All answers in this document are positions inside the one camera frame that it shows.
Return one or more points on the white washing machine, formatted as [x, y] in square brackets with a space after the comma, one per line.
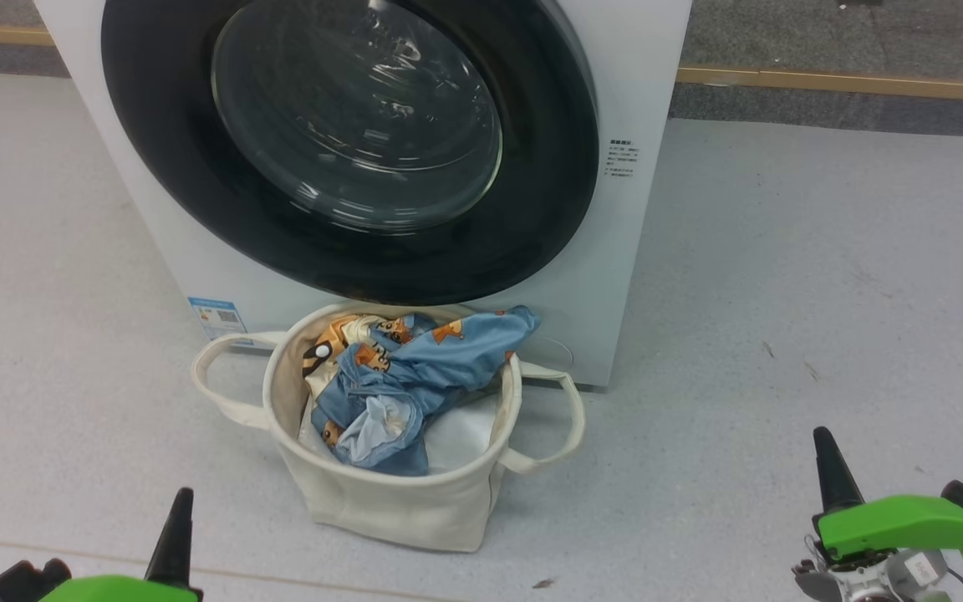
[640, 251]

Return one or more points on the blue energy label sticker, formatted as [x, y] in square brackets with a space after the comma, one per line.
[216, 319]

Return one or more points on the blue garment with pale lining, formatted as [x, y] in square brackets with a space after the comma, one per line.
[448, 355]

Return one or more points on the cream fabric laundry basket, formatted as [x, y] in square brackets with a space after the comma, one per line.
[398, 510]

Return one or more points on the cream bear print garment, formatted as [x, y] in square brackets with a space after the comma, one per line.
[327, 344]

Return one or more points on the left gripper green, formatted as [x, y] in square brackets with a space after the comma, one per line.
[114, 589]

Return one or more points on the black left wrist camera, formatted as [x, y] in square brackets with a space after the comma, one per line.
[22, 581]

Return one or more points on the black round washing machine door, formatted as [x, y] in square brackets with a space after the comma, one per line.
[532, 209]

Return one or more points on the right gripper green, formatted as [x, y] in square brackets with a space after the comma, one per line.
[899, 522]

